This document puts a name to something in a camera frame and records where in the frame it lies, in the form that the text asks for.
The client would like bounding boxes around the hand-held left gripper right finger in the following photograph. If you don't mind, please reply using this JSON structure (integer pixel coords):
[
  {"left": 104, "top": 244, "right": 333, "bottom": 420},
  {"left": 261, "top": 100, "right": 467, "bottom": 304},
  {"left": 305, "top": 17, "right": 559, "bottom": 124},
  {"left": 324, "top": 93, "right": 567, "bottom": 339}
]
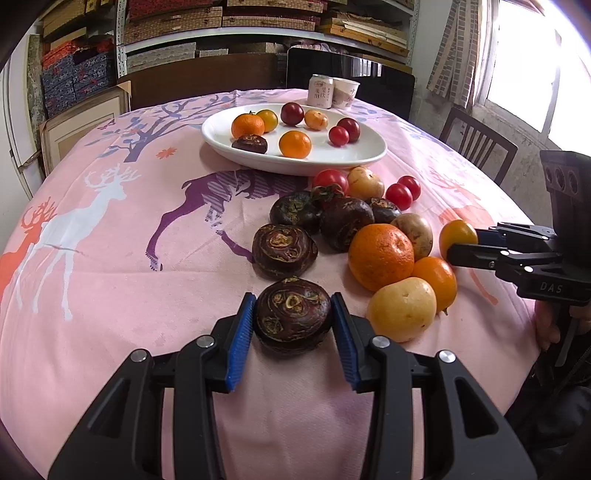
[{"left": 330, "top": 292, "right": 539, "bottom": 480}]

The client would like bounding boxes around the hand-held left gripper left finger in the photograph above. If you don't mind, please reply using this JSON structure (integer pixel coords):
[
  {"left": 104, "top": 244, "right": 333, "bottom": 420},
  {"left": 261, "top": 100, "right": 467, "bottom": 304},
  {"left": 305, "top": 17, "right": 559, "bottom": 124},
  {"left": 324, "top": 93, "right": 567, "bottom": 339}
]
[{"left": 47, "top": 292, "right": 257, "bottom": 480}]

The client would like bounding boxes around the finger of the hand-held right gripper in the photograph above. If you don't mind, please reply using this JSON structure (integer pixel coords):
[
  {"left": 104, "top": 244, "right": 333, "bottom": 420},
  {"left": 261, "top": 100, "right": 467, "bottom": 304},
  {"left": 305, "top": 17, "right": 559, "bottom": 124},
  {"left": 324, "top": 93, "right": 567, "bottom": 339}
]
[
  {"left": 447, "top": 243, "right": 509, "bottom": 273},
  {"left": 478, "top": 223, "right": 561, "bottom": 254}
]

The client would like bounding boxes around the brown spotted yellow fruit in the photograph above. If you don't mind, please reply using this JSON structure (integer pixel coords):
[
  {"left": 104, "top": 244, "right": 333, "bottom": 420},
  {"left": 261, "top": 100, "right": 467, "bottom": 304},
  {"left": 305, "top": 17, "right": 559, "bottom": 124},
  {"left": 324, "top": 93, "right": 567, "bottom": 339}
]
[{"left": 390, "top": 213, "right": 434, "bottom": 260}]

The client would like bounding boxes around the large orange mandarin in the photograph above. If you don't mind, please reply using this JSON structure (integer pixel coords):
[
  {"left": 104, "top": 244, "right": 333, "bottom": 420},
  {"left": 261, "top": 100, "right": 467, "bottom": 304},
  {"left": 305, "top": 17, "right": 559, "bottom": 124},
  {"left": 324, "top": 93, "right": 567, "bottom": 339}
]
[{"left": 348, "top": 223, "right": 415, "bottom": 292}]

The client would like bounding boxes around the white oval plate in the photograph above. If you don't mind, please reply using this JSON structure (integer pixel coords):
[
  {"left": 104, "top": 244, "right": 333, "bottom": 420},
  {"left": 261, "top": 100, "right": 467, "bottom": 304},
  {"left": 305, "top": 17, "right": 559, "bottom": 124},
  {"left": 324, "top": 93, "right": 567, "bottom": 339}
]
[{"left": 202, "top": 104, "right": 387, "bottom": 177}]

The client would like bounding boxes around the dark red plum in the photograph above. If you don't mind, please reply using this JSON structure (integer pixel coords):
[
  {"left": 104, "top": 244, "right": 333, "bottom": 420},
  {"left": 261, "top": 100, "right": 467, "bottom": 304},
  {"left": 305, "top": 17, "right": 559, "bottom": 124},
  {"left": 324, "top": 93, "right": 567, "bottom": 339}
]
[
  {"left": 280, "top": 102, "right": 305, "bottom": 126},
  {"left": 337, "top": 117, "right": 361, "bottom": 141}
]

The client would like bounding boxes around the person's right forearm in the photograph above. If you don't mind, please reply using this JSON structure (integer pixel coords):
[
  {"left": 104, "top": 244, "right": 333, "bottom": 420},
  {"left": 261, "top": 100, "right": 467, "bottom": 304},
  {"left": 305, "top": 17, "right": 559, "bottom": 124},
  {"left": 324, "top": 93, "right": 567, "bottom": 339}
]
[{"left": 503, "top": 346, "right": 591, "bottom": 480}]

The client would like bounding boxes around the person's right hand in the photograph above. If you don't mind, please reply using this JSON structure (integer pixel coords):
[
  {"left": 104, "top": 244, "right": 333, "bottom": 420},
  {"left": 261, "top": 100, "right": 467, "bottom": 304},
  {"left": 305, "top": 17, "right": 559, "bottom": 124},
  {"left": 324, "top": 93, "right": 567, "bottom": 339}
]
[{"left": 533, "top": 299, "right": 561, "bottom": 354}]

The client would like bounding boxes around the dark wooden chair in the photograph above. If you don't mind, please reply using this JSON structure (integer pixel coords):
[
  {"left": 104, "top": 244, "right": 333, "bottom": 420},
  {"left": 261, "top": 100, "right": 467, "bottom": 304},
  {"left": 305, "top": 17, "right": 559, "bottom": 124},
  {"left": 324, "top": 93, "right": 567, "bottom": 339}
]
[{"left": 438, "top": 107, "right": 519, "bottom": 185}]

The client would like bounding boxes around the pink deer print tablecloth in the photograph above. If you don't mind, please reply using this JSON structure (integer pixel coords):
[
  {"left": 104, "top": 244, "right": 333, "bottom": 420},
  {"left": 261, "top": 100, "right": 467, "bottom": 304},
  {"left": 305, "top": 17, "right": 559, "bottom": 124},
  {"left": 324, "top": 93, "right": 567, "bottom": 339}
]
[{"left": 0, "top": 88, "right": 541, "bottom": 480}]

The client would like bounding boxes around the yellow potato rear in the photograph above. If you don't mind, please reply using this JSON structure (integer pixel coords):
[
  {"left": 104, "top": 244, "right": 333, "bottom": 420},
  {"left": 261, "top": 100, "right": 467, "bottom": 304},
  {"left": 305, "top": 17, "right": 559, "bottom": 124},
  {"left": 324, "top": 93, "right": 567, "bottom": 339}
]
[{"left": 346, "top": 166, "right": 385, "bottom": 200}]

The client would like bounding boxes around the white framed window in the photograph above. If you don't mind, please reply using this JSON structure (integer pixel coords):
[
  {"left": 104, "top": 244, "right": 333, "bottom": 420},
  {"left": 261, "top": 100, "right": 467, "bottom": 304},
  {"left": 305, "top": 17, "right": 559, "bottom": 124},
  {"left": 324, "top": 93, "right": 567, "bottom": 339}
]
[{"left": 471, "top": 0, "right": 591, "bottom": 153}]

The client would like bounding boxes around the black glossy panel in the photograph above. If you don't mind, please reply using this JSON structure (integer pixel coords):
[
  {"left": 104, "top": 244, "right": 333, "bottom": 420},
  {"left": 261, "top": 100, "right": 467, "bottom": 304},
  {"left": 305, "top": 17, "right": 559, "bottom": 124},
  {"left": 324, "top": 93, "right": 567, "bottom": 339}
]
[{"left": 286, "top": 46, "right": 416, "bottom": 123}]

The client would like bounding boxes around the checked curtain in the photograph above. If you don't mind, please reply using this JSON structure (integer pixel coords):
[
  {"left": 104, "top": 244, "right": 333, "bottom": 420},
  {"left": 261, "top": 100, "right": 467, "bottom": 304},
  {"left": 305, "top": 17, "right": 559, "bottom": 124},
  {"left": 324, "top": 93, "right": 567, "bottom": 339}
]
[{"left": 427, "top": 0, "right": 490, "bottom": 107}]

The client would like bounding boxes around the white paper cup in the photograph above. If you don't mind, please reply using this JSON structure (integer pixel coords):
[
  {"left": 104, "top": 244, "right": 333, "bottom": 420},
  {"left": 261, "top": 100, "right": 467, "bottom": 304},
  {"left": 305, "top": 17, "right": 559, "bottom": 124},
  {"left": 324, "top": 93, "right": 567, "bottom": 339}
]
[{"left": 332, "top": 78, "right": 361, "bottom": 110}]

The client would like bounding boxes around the white drink can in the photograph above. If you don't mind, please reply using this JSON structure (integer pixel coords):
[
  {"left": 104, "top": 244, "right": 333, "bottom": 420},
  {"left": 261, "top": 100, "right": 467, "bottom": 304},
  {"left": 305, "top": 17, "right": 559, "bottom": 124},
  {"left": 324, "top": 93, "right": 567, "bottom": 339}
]
[{"left": 308, "top": 74, "right": 335, "bottom": 109}]

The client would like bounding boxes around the brown wooden board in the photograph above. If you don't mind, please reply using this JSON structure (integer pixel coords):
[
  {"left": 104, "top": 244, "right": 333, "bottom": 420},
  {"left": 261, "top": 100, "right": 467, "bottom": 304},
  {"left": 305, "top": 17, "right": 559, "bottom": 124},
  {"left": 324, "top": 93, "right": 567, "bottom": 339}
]
[{"left": 117, "top": 52, "right": 289, "bottom": 112}]

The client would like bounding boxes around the stack of blue patterned boxes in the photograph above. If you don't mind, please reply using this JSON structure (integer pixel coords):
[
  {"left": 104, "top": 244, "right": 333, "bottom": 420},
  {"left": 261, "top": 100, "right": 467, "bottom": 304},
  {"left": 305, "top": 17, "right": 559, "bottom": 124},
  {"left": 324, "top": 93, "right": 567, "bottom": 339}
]
[{"left": 41, "top": 51, "right": 116, "bottom": 118}]

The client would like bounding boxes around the white board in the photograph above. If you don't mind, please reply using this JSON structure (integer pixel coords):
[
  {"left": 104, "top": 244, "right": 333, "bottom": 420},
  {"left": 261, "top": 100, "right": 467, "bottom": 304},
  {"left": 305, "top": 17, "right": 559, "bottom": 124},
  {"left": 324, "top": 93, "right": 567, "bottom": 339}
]
[{"left": 2, "top": 46, "right": 38, "bottom": 185}]

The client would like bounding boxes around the white metal shelf rack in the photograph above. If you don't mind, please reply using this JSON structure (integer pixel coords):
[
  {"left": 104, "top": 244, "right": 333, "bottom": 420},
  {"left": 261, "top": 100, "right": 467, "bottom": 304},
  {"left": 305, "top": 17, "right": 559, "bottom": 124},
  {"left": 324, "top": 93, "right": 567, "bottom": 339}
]
[{"left": 115, "top": 0, "right": 416, "bottom": 65}]

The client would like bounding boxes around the stack of woven flat boxes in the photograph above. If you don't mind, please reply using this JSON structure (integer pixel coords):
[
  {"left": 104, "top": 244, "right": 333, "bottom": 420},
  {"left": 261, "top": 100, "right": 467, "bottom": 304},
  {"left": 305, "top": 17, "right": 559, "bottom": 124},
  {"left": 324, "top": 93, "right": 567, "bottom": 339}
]
[{"left": 124, "top": 0, "right": 411, "bottom": 58}]

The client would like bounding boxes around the grey mottled board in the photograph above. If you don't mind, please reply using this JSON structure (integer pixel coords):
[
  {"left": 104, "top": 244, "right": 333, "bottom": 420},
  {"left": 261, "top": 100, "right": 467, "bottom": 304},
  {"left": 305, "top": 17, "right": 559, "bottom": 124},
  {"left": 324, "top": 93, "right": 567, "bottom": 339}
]
[{"left": 25, "top": 34, "right": 47, "bottom": 134}]

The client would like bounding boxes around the stack of red patterned boxes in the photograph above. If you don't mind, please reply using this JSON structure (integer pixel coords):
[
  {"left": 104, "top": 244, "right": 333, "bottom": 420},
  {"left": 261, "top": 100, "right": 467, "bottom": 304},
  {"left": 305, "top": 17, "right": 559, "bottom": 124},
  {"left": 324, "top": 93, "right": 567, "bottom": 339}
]
[{"left": 41, "top": 39, "right": 116, "bottom": 65}]

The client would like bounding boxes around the stack of tan boxes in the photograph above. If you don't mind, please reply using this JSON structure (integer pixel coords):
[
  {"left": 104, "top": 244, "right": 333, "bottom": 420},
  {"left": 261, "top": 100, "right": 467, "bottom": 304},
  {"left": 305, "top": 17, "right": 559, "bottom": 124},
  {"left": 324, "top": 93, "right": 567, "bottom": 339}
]
[{"left": 41, "top": 0, "right": 121, "bottom": 44}]

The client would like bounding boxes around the pale wooden picture frame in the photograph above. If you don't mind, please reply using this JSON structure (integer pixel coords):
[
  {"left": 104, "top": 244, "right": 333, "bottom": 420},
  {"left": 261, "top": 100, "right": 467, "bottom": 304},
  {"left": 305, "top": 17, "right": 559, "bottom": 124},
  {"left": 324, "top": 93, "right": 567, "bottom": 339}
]
[{"left": 38, "top": 82, "right": 132, "bottom": 174}]

